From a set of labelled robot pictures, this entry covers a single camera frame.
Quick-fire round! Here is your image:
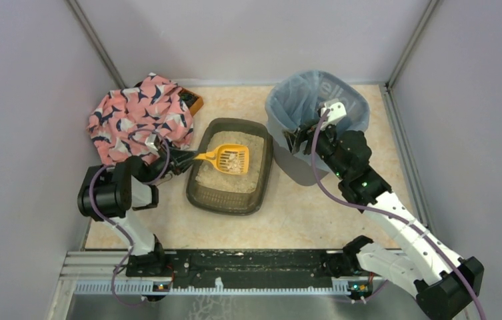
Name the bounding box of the grey ribbed trash bin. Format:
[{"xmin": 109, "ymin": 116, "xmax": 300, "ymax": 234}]
[{"xmin": 273, "ymin": 141, "xmax": 317, "ymax": 187}]

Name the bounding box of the dark translucent litter box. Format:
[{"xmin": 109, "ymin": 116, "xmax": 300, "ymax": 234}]
[{"xmin": 186, "ymin": 118, "xmax": 273, "ymax": 216}]

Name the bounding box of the yellow litter scoop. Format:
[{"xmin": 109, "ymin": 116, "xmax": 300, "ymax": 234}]
[{"xmin": 194, "ymin": 144, "xmax": 250, "ymax": 175}]

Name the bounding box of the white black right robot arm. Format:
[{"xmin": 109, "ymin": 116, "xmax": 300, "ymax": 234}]
[{"xmin": 283, "ymin": 123, "xmax": 486, "ymax": 319}]

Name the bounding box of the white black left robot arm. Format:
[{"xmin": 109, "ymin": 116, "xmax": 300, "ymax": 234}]
[{"xmin": 77, "ymin": 149, "xmax": 197, "ymax": 268}]

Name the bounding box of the beige cat litter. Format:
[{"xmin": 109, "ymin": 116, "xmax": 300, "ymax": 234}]
[{"xmin": 196, "ymin": 131, "xmax": 265, "ymax": 193}]

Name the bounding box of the orange box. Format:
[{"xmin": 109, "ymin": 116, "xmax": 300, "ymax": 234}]
[{"xmin": 179, "ymin": 88, "xmax": 204, "ymax": 116}]

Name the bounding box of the light blue bin liner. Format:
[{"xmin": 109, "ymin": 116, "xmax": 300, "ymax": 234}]
[{"xmin": 265, "ymin": 71, "xmax": 371, "ymax": 181}]

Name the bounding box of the pink patterned cloth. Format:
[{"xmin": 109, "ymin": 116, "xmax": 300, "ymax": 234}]
[{"xmin": 86, "ymin": 73, "xmax": 193, "ymax": 165}]

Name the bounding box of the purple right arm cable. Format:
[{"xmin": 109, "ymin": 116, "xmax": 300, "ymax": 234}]
[{"xmin": 310, "ymin": 108, "xmax": 488, "ymax": 320}]

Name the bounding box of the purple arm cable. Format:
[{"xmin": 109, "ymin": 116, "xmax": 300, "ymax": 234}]
[
  {"xmin": 310, "ymin": 108, "xmax": 488, "ymax": 320},
  {"xmin": 89, "ymin": 129, "xmax": 172, "ymax": 307}
]

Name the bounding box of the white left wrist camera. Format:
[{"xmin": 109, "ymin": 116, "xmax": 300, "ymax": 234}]
[{"xmin": 145, "ymin": 133, "xmax": 168, "ymax": 157}]

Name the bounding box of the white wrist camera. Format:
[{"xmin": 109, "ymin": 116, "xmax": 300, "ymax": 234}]
[
  {"xmin": 319, "ymin": 99, "xmax": 347, "ymax": 131},
  {"xmin": 145, "ymin": 133, "xmax": 168, "ymax": 157}
]

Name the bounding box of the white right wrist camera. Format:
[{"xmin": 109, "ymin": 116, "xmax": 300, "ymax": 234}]
[{"xmin": 319, "ymin": 99, "xmax": 347, "ymax": 131}]

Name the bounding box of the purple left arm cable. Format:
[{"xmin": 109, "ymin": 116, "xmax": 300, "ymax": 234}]
[{"xmin": 89, "ymin": 129, "xmax": 172, "ymax": 307}]

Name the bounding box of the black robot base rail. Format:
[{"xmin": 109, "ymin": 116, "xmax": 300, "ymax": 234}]
[{"xmin": 125, "ymin": 248, "xmax": 387, "ymax": 296}]

